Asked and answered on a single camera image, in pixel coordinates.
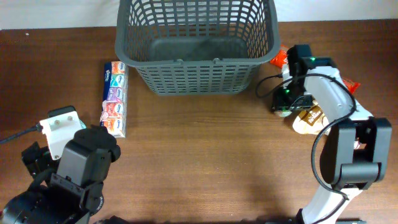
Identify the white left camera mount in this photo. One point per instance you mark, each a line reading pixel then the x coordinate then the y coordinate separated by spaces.
pixel 59 130

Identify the green lid glass jar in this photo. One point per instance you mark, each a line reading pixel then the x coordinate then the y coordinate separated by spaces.
pixel 283 113

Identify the crumpled mint green packet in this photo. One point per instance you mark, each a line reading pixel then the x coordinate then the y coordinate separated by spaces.
pixel 82 124

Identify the beige snack bag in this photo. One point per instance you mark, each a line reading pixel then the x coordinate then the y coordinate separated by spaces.
pixel 310 121

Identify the colourful tissue pack box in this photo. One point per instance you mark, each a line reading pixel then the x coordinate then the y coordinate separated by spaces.
pixel 114 105

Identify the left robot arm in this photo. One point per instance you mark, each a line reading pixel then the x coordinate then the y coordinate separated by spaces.
pixel 71 190

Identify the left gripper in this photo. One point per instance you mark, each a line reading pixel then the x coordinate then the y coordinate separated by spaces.
pixel 99 127

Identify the orange spaghetti packet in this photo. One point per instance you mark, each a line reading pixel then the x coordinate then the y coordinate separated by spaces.
pixel 280 60

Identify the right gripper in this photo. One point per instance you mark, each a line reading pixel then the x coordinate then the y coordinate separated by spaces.
pixel 278 102

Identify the grey plastic basket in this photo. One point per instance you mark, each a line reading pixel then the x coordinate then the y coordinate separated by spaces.
pixel 198 47

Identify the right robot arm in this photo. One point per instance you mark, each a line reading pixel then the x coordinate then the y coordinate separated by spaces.
pixel 351 152

